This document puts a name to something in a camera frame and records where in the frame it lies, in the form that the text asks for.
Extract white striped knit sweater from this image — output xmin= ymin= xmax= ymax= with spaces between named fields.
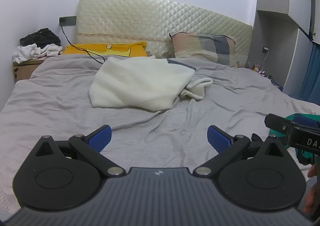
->
xmin=89 ymin=57 xmax=213 ymax=112

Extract white clothes pile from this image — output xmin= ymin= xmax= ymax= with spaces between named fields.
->
xmin=12 ymin=43 xmax=63 ymax=64

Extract black clothes pile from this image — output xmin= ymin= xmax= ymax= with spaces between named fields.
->
xmin=20 ymin=28 xmax=61 ymax=49

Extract person's right hand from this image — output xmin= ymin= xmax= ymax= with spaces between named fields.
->
xmin=303 ymin=164 xmax=317 ymax=215

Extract green garment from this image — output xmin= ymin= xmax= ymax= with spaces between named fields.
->
xmin=265 ymin=114 xmax=319 ymax=166

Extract blue curtain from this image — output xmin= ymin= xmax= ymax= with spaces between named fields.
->
xmin=299 ymin=43 xmax=320 ymax=105

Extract grey bed duvet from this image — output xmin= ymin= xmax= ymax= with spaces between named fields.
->
xmin=1 ymin=55 xmax=319 ymax=218

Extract small items on nightstand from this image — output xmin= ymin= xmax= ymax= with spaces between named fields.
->
xmin=252 ymin=63 xmax=273 ymax=80

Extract plaid beige grey pillow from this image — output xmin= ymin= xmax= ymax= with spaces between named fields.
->
xmin=169 ymin=32 xmax=236 ymax=67

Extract yellow pillow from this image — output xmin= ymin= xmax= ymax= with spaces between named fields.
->
xmin=74 ymin=41 xmax=148 ymax=57

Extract cream quilted headboard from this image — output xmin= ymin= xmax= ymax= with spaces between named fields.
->
xmin=75 ymin=0 xmax=253 ymax=62

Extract white charger with cable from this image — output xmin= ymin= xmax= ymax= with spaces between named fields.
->
xmin=260 ymin=47 xmax=270 ymax=71

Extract black charging cable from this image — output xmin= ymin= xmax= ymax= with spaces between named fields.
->
xmin=60 ymin=25 xmax=106 ymax=64

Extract black wall socket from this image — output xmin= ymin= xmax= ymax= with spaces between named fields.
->
xmin=59 ymin=16 xmax=76 ymax=27

